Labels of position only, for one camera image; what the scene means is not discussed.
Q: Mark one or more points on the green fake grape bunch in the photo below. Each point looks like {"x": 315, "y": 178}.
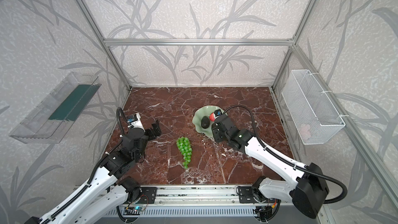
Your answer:
{"x": 184, "y": 146}

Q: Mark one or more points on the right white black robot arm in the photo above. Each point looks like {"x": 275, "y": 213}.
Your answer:
{"x": 304, "y": 190}

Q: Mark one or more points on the small circuit board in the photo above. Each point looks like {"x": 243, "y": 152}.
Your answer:
{"x": 134, "y": 211}
{"x": 265, "y": 213}

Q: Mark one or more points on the dark fake avocado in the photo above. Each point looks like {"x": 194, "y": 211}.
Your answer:
{"x": 205, "y": 122}

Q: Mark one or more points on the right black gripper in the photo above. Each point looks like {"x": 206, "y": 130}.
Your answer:
{"x": 218, "y": 124}

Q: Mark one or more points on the clear acrylic wall shelf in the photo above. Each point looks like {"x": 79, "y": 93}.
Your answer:
{"x": 49, "y": 122}

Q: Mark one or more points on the pink object in basket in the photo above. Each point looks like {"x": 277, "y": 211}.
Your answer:
{"x": 305, "y": 132}

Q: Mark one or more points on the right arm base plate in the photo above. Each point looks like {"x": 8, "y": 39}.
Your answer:
{"x": 246, "y": 195}

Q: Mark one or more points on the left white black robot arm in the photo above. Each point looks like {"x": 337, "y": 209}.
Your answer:
{"x": 109, "y": 171}

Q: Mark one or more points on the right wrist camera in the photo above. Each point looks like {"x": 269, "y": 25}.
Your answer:
{"x": 218, "y": 112}

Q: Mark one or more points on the right small circuit board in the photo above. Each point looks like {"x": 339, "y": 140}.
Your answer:
{"x": 265, "y": 213}

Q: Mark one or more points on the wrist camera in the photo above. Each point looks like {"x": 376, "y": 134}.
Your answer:
{"x": 134, "y": 121}
{"x": 218, "y": 112}

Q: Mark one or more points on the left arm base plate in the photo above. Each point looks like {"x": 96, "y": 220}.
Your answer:
{"x": 146, "y": 195}

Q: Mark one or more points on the white wire mesh basket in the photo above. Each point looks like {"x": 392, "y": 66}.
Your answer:
{"x": 309, "y": 103}

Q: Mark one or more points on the aluminium front rail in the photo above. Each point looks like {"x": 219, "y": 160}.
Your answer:
{"x": 166, "y": 195}

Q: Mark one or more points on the left small circuit board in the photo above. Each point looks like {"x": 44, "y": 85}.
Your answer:
{"x": 134, "y": 211}

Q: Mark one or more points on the red fake apple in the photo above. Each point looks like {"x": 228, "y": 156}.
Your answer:
{"x": 212, "y": 117}

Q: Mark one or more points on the aluminium cage frame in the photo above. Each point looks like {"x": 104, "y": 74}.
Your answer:
{"x": 380, "y": 172}

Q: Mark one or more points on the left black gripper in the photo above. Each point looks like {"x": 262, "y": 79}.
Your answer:
{"x": 151, "y": 130}

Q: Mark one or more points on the light green scalloped fruit bowl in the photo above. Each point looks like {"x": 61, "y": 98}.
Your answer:
{"x": 204, "y": 111}

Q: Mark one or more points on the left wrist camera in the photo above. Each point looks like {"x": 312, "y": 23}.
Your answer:
{"x": 134, "y": 121}

